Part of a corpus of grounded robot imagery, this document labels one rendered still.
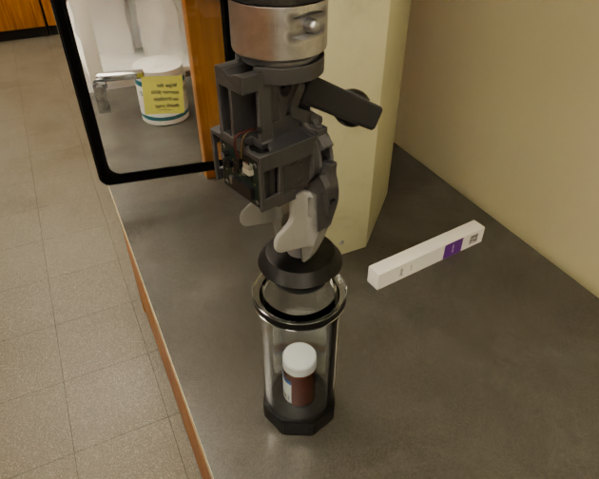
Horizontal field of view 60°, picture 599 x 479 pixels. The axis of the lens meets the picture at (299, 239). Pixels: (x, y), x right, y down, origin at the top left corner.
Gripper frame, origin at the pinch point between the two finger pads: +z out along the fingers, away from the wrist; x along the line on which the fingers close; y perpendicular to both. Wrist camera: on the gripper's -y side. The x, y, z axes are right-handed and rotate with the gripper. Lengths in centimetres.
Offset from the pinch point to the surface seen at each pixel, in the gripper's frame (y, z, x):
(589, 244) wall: -58, 24, 11
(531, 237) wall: -61, 30, 1
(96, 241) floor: -27, 124, -181
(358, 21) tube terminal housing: -27.9, -12.7, -19.7
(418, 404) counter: -12.9, 29.7, 10.8
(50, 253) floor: -7, 124, -187
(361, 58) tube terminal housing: -28.7, -7.4, -19.5
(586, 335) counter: -43, 30, 20
